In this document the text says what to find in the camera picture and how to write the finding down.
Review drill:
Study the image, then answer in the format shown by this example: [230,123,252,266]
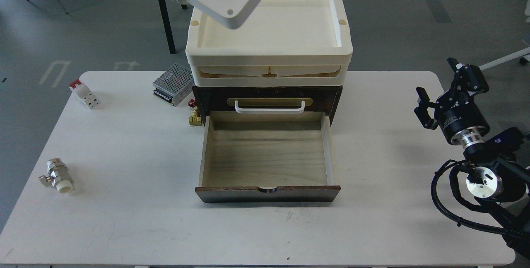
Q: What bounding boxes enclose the metal mesh power supply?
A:
[153,63,194,107]

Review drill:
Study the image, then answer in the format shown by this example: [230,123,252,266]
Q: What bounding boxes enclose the white drawer handle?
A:
[234,100,306,115]

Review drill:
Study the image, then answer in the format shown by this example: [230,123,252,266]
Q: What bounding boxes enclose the cream plastic stacked tray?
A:
[185,0,353,87]

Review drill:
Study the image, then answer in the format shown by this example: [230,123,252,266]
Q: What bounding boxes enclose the dark wooden cabinet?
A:
[192,85,343,120]

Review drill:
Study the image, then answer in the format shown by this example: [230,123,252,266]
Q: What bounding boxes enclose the black table legs background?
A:
[158,0,177,54]

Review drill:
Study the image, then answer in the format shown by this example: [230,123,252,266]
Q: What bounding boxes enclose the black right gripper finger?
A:
[414,87,438,130]
[447,57,489,103]

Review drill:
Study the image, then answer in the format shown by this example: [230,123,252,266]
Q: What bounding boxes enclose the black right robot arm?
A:
[414,58,530,258]

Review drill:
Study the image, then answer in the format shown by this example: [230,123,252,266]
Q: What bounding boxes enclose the white red terminal block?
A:
[69,79,100,108]

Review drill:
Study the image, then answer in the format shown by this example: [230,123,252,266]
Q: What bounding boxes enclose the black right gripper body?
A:
[434,90,490,147]

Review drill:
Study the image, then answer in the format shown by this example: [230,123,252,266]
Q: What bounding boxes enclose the silver white pipe valve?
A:
[38,158,74,194]

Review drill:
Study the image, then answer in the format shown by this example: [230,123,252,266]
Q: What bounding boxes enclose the open wooden drawer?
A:
[195,111,341,203]

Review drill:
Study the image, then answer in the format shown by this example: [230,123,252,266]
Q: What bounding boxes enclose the brass valve red handle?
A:
[188,99,202,126]

